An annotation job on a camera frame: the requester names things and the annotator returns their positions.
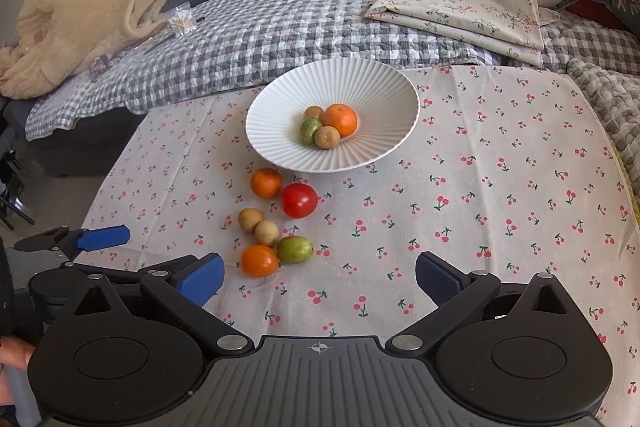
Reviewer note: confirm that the cherry print tablecloth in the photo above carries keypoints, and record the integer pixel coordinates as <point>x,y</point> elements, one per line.
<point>475,207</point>

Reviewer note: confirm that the beige fleece blanket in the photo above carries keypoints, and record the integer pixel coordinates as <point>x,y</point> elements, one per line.
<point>75,27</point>

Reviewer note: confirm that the red cushion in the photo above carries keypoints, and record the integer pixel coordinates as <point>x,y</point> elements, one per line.
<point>595,14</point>

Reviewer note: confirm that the grey checked quilt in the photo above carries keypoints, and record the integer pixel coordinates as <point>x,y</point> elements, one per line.
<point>280,22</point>

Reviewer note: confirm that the brown longan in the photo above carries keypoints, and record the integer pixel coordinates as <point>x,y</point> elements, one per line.
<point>249,219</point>
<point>266,233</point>
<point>328,138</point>
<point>313,111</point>

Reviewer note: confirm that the white ribbed bowl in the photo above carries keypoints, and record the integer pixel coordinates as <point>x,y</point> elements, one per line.
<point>280,107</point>

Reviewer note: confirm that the folded floral cloth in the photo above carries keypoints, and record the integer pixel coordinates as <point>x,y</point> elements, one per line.
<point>465,12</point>

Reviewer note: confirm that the red tomato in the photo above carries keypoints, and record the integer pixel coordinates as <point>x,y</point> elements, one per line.
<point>299,200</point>

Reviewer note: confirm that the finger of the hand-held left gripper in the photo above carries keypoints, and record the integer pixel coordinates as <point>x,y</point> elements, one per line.
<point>105,238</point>
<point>165,266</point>

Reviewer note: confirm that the large green jujube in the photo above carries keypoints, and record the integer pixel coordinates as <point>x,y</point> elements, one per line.
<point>295,250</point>

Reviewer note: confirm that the person's left hand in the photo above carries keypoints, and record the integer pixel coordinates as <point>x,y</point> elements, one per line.
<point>15,352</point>

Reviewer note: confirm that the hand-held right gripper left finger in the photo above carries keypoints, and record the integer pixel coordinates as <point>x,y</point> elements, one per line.
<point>205,281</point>

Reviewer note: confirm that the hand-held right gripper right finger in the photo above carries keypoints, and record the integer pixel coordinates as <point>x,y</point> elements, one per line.
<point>440,282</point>

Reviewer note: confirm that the small orange mandarin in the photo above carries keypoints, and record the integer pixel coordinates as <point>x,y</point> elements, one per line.
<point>266,183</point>

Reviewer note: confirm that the orange tomato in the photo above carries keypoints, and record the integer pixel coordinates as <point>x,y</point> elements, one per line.
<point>260,261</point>

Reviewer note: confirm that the black metal stand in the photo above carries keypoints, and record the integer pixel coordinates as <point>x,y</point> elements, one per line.
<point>12,187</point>

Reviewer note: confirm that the small green jujube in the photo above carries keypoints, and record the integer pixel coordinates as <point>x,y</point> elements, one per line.
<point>310,131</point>

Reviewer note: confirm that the bag of cotton swabs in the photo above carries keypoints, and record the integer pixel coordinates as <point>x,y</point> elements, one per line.
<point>180,21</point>

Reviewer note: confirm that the large orange mandarin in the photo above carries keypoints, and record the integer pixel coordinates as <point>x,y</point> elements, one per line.
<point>341,119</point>

